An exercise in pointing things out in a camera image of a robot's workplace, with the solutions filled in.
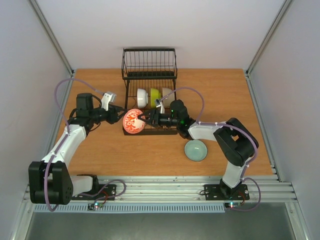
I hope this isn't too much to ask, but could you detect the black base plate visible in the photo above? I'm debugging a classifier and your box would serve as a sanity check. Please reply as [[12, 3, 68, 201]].
[[203, 183, 250, 201], [71, 184, 117, 201]]

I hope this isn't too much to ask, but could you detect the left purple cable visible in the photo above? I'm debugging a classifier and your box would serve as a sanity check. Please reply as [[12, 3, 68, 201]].
[[42, 77, 126, 213]]

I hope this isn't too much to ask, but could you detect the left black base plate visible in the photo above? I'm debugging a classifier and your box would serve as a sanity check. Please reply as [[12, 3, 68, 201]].
[[71, 184, 117, 201]]

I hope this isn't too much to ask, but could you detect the cream beige bowl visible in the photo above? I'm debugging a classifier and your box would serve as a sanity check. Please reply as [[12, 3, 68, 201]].
[[162, 87, 175, 108]]

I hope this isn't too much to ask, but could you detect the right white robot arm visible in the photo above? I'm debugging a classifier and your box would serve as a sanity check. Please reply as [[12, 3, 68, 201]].
[[137, 99, 259, 199]]

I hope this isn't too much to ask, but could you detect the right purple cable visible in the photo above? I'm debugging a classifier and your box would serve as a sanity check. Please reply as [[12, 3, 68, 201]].
[[156, 86, 262, 213]]

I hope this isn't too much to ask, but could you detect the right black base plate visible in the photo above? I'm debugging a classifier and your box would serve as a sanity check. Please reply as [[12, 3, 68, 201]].
[[203, 183, 250, 201]]

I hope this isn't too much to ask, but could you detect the black wire dish rack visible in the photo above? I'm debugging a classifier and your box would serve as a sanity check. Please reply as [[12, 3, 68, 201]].
[[120, 46, 180, 136]]

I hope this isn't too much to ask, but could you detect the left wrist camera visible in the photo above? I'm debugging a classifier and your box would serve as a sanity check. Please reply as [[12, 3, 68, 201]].
[[101, 91, 117, 111]]

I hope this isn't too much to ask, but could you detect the right small circuit board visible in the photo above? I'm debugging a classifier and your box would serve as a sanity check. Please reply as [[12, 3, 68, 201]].
[[224, 202, 242, 209]]

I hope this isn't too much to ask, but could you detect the grey slotted cable duct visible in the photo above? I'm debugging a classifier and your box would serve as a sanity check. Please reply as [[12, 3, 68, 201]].
[[33, 202, 226, 214]]

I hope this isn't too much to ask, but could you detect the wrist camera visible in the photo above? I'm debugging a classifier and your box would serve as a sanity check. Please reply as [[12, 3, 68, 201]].
[[101, 91, 117, 111], [154, 98, 165, 114]]

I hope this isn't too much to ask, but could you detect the aluminium rail base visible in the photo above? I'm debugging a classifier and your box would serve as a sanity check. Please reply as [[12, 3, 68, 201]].
[[22, 174, 298, 204]]

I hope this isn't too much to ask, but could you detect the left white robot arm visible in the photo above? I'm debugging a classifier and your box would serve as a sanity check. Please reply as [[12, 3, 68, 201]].
[[28, 91, 127, 206]]

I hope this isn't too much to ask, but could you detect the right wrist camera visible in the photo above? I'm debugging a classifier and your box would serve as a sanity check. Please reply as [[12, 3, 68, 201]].
[[154, 98, 165, 114]]

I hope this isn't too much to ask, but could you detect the left small circuit board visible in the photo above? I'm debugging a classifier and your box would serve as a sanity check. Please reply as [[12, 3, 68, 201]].
[[87, 202, 104, 211]]

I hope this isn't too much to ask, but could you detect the purple cable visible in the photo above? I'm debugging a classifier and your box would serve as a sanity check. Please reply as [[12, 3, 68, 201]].
[[156, 86, 262, 213], [42, 77, 126, 213]]

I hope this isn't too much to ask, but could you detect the pale teal bowl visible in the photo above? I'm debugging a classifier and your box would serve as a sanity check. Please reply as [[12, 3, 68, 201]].
[[184, 140, 208, 162]]

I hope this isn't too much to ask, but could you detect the orange patterned white bowl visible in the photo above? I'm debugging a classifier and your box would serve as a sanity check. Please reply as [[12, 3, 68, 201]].
[[122, 108, 146, 134]]

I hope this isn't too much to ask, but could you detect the lime green bowl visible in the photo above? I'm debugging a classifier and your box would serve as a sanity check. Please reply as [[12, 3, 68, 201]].
[[150, 88, 161, 108]]

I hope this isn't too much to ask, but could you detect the small circuit board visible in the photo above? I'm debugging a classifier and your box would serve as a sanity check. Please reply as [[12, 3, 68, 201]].
[[224, 202, 242, 209], [87, 202, 104, 211]]

